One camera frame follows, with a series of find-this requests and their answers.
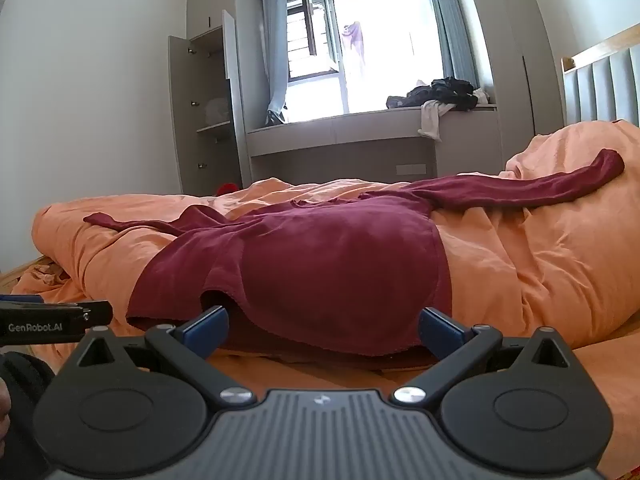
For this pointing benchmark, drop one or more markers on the white cloth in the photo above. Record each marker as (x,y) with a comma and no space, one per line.
(430,120)

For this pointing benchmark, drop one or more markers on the open grey wardrobe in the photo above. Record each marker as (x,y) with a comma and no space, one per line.
(210,150)

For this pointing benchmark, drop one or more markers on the pile of dark clothes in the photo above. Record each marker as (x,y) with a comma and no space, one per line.
(445,91)

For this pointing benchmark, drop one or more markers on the grey window seat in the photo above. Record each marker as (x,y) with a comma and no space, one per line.
(350,130)

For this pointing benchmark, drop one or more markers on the white wall socket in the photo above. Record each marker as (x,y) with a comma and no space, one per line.
(410,168)

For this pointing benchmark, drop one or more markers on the short grey-blue curtain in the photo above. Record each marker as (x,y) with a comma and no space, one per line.
(276,60)

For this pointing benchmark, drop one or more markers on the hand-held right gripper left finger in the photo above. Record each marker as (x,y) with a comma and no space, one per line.
(207,332)

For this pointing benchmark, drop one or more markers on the maroon sweater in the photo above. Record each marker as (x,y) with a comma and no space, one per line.
(325,270)

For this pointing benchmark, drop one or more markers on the window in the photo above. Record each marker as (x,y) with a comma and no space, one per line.
(390,60)

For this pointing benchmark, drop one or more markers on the tall grey closed wardrobe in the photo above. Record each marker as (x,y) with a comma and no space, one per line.
(510,60)

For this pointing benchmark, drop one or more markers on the long grey-blue curtain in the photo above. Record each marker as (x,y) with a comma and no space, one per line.
(450,25)

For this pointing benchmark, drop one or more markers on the grey upholstered headboard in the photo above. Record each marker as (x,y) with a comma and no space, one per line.
(605,90)

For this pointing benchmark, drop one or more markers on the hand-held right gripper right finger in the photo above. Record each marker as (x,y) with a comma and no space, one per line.
(440,331)

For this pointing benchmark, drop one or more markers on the pink hanging garment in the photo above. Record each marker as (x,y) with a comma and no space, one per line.
(356,40)

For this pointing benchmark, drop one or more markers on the orange bed sheet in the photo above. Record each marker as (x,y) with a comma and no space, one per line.
(615,385)

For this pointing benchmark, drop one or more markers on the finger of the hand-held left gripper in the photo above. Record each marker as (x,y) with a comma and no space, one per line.
(99,314)

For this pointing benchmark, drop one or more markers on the orange duvet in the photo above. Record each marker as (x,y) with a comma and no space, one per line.
(525,260)

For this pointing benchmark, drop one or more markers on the person's left forearm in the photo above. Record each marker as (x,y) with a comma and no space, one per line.
(25,385)

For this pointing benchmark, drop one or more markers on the red object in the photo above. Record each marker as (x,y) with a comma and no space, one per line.
(227,189)

